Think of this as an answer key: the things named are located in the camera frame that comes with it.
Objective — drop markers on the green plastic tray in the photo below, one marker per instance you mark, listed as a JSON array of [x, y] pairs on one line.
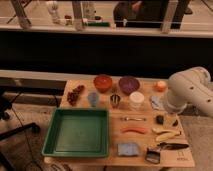
[[78, 133]]

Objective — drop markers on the orange bowl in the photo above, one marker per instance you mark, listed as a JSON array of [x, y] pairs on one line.
[[102, 83]]

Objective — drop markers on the yellow banana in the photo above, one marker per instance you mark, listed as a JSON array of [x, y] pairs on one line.
[[165, 134]]

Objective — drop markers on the white lidded container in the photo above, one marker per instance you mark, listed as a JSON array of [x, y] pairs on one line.
[[136, 99]]

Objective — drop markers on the metal cup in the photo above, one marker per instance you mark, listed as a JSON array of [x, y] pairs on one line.
[[115, 100]]

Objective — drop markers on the white bottle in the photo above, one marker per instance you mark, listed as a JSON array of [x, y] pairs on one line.
[[52, 7]]

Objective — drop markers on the wooden board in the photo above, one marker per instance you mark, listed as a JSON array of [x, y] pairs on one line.
[[115, 125]]

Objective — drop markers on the red grape bunch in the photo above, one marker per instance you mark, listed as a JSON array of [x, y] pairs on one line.
[[73, 96]]

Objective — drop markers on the person in dark clothes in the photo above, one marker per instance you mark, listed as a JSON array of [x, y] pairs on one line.
[[140, 13]]

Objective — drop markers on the black handled brush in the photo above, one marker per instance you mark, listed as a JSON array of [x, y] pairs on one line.
[[153, 154]]

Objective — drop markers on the purple bowl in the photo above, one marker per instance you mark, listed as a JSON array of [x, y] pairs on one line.
[[128, 84]]

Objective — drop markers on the blue grey cloth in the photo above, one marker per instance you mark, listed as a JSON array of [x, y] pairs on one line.
[[156, 103]]

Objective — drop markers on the orange fruit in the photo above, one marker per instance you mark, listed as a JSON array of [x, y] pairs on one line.
[[161, 86]]

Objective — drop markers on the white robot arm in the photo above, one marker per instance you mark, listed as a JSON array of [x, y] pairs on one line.
[[189, 86]]

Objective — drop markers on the metal spoon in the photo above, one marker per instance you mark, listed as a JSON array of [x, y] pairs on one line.
[[132, 119]]

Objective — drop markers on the black eraser block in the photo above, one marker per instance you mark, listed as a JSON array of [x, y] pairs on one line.
[[160, 119]]

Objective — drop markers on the small blue cup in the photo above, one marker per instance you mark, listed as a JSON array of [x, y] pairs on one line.
[[93, 99]]

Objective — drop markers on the blue sponge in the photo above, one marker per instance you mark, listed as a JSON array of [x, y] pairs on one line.
[[128, 149]]

